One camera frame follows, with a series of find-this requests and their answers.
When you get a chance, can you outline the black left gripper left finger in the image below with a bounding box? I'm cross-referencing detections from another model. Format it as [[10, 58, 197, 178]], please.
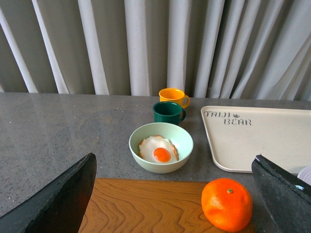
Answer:
[[0, 153, 97, 233]]

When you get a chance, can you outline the cream bear tray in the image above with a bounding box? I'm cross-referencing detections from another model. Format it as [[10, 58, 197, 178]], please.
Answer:
[[201, 106, 311, 175]]

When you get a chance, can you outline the light green bowl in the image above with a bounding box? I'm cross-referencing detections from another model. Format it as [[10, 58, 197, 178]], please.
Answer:
[[129, 123, 194, 174]]

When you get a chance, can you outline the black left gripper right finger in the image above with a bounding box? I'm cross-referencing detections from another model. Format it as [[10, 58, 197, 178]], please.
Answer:
[[251, 155, 311, 233]]

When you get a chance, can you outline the dark green mug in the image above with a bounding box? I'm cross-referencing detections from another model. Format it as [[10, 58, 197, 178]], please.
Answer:
[[153, 101, 187, 125]]

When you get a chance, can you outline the white ridged plate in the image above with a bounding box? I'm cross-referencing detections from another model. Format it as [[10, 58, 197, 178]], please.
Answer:
[[297, 166, 311, 185]]

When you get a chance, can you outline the fake fried egg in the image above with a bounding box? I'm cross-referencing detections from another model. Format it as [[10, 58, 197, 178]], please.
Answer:
[[139, 135, 179, 164]]

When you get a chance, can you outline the yellow mug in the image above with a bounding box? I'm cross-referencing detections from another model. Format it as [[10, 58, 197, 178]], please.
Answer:
[[158, 88, 190, 108]]

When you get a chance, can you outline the grey white curtain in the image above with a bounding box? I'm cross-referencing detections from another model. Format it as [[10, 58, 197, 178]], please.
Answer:
[[0, 0, 311, 100]]

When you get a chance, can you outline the wooden serving tray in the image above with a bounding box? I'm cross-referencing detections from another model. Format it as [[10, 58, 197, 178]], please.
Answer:
[[79, 178, 222, 233]]

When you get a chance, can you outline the orange mandarin fruit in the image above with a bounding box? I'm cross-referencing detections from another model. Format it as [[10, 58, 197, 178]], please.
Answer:
[[201, 178, 253, 233]]

